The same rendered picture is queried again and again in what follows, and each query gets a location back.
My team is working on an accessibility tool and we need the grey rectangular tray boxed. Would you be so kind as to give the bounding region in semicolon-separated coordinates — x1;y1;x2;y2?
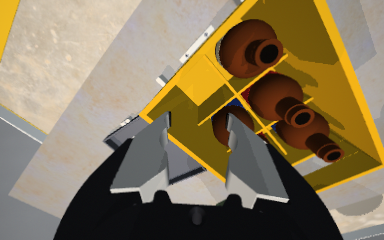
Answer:
103;115;207;186

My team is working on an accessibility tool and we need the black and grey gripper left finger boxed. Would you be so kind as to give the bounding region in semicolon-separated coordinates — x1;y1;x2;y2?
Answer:
53;111;171;240

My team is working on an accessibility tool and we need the yellow crate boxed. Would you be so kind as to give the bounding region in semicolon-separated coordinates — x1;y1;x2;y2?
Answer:
139;0;384;193

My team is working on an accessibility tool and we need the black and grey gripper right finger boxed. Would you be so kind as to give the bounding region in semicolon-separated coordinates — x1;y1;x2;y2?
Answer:
225;113;344;240

